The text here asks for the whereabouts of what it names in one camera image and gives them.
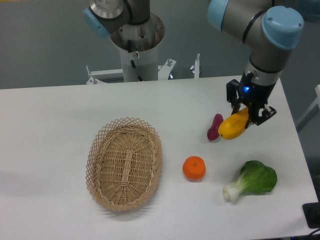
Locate black device at table edge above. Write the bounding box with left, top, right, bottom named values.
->
left=302, top=202, right=320, bottom=229

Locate green bok choy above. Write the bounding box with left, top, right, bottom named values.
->
left=222, top=160, right=278, bottom=202

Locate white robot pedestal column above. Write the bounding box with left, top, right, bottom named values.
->
left=118, top=46, right=158, bottom=83

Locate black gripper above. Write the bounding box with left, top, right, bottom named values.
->
left=226, top=73, right=277, bottom=129

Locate black cable on pedestal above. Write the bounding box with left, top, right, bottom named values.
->
left=127, top=39, right=144, bottom=82

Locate yellow mango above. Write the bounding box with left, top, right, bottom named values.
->
left=218, top=107, right=249, bottom=140

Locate white frame at right edge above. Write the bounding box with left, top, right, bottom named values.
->
left=295, top=84, right=320, bottom=132

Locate orange tangerine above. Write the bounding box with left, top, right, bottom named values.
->
left=182, top=156, right=206, bottom=181

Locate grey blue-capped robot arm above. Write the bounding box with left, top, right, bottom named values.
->
left=83, top=0, right=304, bottom=126

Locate purple sweet potato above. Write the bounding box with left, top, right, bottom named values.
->
left=207, top=113, right=224, bottom=141

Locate woven wicker basket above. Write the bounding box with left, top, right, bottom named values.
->
left=85, top=117, right=162, bottom=211

